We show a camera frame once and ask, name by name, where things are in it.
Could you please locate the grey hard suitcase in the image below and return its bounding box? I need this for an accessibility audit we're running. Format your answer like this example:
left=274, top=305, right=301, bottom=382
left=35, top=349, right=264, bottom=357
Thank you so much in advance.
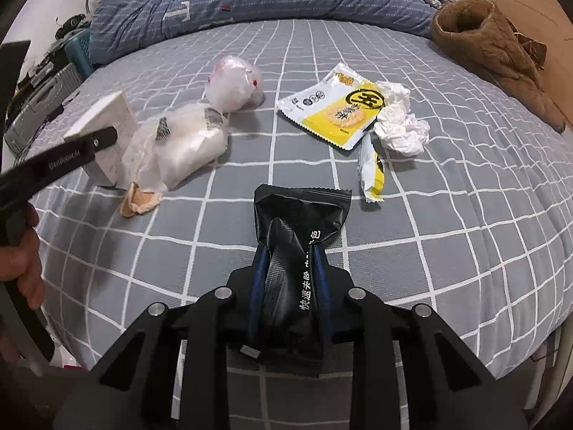
left=4, top=63, right=83, bottom=156

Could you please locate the brown fleece jacket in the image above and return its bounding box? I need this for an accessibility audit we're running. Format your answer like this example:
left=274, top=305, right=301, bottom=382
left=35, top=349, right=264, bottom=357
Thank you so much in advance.
left=430, top=0, right=566, bottom=133

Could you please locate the clear bag with red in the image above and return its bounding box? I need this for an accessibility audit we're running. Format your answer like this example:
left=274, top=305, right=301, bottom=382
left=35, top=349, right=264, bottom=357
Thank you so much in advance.
left=205, top=56, right=264, bottom=113

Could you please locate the teal plastic crate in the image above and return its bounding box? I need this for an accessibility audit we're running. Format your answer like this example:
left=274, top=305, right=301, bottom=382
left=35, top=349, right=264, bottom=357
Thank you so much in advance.
left=64, top=31, right=94, bottom=81

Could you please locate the wooden headboard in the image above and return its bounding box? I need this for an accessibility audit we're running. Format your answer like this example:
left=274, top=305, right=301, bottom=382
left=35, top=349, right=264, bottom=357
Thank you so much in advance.
left=496, top=0, right=572, bottom=119

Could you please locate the white translucent plastic bag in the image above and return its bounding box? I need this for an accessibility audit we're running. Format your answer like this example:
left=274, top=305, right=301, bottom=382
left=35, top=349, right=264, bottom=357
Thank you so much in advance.
left=116, top=103, right=228, bottom=193

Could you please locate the blue striped duvet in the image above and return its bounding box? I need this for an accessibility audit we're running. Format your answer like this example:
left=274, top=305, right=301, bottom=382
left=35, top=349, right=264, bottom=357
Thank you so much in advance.
left=89, top=0, right=436, bottom=65

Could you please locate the white cardboard box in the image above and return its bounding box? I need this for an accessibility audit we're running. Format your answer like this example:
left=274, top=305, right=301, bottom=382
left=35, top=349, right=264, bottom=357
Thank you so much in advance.
left=63, top=90, right=138, bottom=187

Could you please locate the black foil pouch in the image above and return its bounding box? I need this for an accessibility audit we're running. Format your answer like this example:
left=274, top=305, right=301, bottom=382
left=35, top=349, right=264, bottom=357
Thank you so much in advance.
left=226, top=185, right=352, bottom=376

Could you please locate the white tissue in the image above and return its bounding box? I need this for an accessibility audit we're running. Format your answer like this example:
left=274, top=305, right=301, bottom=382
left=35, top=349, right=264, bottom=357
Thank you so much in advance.
left=374, top=81, right=430, bottom=157

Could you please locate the torn yellow wrapper strip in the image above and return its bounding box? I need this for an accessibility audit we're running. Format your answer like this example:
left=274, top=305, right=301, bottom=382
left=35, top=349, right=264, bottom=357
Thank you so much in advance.
left=358, top=133, right=386, bottom=203

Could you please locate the small tan paper scrap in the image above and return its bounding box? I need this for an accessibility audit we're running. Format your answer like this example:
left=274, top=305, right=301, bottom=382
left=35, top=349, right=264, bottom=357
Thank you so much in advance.
left=120, top=182, right=162, bottom=219

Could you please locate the person's left hand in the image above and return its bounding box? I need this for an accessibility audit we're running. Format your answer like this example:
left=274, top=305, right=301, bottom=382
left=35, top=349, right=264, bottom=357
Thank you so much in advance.
left=0, top=203, right=45, bottom=310

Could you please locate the grey checked bed sheet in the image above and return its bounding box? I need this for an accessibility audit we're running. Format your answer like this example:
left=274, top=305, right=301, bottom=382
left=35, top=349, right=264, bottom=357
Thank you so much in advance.
left=17, top=18, right=573, bottom=430

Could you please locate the yellow snack wrapper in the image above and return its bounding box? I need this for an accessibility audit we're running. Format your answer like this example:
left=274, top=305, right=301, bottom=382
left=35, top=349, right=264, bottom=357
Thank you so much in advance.
left=276, top=62, right=386, bottom=151

